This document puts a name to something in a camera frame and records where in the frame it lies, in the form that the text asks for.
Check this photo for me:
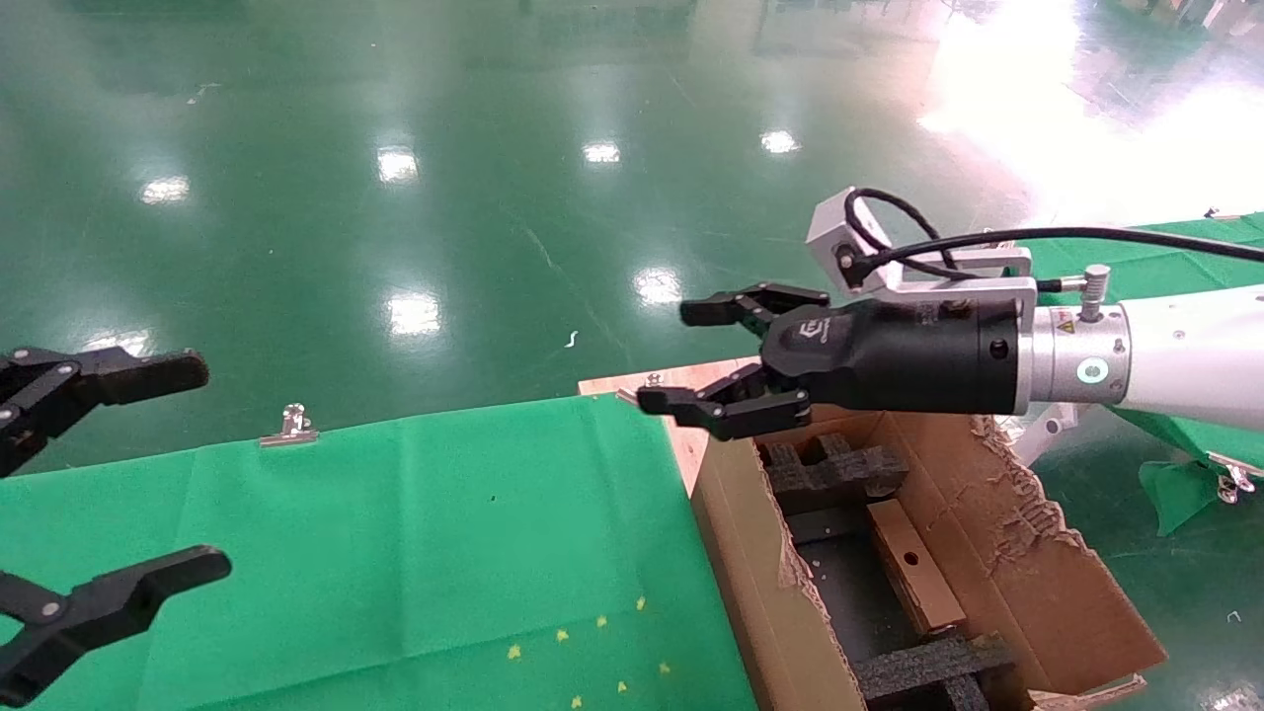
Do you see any green tablecloth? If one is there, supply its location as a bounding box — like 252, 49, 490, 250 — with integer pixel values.
0, 393, 756, 711

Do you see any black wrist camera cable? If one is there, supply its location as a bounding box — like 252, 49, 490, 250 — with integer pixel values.
841, 188, 1264, 289

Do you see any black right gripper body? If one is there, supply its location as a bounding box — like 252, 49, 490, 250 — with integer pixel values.
760, 296, 1024, 416

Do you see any black foam bottom pad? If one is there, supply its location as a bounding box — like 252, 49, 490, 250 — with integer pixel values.
790, 509, 924, 658

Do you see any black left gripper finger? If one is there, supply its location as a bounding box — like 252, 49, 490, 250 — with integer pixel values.
0, 546, 233, 707
0, 346, 211, 480

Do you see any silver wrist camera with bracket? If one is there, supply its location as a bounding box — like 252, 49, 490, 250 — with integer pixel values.
805, 186, 1040, 309

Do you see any large open cardboard carton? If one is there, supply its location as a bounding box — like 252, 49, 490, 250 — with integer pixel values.
691, 395, 1171, 711

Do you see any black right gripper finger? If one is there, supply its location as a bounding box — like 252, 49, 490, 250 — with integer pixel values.
637, 363, 813, 442
679, 282, 832, 342

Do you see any green cloth side table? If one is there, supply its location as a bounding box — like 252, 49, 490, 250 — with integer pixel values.
1027, 212, 1264, 536

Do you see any taped cardboard box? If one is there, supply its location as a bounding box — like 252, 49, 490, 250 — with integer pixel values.
867, 497, 967, 636

